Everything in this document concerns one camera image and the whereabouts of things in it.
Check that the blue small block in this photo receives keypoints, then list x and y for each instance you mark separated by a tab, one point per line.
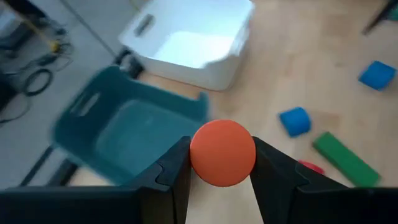
377	75
295	122

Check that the orange cylinder block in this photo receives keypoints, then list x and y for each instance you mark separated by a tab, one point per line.
222	152

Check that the teal plastic bin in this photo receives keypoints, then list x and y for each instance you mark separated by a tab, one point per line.
140	133

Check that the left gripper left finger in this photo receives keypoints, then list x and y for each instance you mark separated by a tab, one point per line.
161	186

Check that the white plastic bin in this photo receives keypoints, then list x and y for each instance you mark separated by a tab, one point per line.
192	46

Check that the teal green long block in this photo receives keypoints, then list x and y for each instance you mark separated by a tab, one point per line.
395	14

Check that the red small block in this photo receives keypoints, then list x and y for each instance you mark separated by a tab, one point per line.
311	166

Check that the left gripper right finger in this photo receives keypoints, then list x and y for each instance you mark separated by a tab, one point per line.
286	193

